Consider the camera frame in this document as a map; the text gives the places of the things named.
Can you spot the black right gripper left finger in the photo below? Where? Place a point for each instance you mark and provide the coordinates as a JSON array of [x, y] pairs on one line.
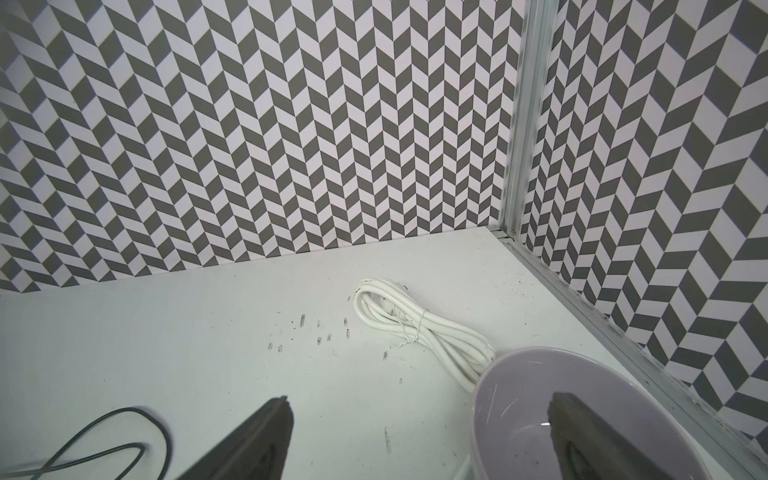
[[256, 449]]

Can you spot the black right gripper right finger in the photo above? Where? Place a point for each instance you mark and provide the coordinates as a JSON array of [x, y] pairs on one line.
[[588, 447]]

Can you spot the lilac ceramic bowl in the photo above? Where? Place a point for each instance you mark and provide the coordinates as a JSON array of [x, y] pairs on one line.
[[510, 432]]

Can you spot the aluminium corner post right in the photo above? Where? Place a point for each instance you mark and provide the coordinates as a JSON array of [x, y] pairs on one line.
[[538, 27]]

